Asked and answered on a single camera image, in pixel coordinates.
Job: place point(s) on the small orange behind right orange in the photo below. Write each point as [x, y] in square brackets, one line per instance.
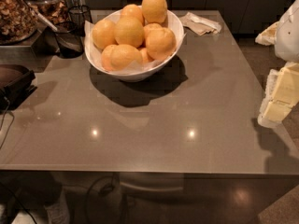
[150, 27]

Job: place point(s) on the orange in bowl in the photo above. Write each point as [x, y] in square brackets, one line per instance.
[161, 43]
[123, 55]
[154, 10]
[130, 31]
[103, 34]

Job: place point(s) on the white utensil handle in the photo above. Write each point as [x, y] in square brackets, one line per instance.
[46, 21]

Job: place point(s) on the right orange in bowl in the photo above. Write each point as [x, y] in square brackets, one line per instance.
[161, 43]

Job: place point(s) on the top orange in bowl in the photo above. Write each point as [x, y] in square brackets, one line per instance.
[154, 10]

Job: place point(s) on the front left partly hidden orange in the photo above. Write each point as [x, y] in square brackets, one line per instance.
[106, 58]

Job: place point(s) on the white ceramic bowl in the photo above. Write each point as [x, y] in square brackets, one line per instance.
[134, 74]

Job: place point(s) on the low orange between front oranges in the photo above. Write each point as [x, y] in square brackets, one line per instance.
[145, 56]

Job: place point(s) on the large glass jar of nuts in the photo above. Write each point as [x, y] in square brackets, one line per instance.
[17, 21]

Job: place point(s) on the crumpled paper napkin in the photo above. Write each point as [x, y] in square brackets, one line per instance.
[200, 25]

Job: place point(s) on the centre orange in bowl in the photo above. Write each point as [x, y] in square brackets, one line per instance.
[130, 31]

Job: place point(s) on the back left small orange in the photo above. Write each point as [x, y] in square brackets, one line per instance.
[133, 10]

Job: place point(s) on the left orange in bowl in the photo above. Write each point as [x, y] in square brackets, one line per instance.
[103, 34]

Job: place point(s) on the black wire mesh cup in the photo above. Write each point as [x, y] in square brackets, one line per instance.
[79, 15]

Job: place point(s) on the front orange in bowl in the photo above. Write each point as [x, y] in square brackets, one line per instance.
[123, 55]

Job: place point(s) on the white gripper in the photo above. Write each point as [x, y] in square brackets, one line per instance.
[288, 36]

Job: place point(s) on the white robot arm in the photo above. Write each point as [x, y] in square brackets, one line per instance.
[282, 87]

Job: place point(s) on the steel counter shelf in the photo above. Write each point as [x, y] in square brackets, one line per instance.
[29, 51]

